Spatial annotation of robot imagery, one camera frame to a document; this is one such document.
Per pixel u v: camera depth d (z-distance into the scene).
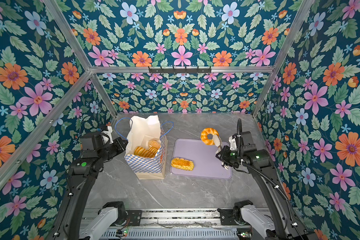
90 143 0.51
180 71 0.93
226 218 0.73
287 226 0.37
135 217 0.74
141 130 0.89
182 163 0.88
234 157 0.58
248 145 0.52
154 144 0.96
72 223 0.40
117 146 0.63
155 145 0.96
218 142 0.76
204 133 0.82
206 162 0.93
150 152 0.90
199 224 0.72
